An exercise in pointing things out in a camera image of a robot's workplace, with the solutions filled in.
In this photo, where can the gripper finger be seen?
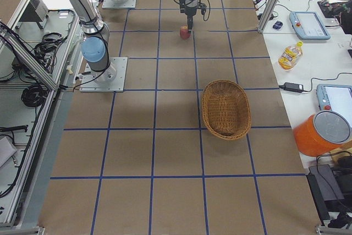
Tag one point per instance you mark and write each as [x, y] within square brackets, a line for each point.
[182, 5]
[189, 24]

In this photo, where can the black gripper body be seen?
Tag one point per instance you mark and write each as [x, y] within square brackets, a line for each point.
[190, 11]

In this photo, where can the red apple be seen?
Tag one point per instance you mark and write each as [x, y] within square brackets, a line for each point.
[184, 32]

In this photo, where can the woven wicker basket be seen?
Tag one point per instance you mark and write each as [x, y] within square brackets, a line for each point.
[226, 110]

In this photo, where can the small dark blue pouch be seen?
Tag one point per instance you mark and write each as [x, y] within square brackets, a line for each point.
[277, 25]

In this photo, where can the orange juice bottle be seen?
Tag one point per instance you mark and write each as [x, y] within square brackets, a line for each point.
[291, 55]

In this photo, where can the blue teach pendant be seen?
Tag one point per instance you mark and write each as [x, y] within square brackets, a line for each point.
[308, 26]
[335, 98]

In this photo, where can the black power adapter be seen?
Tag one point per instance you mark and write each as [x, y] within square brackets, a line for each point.
[293, 87]

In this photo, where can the orange round container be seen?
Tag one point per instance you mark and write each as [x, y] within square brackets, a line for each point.
[321, 133]

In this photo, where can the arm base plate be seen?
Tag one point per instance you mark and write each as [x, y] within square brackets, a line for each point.
[119, 4]
[113, 79]

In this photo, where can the aluminium frame post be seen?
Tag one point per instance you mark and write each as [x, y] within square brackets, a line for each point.
[272, 1]

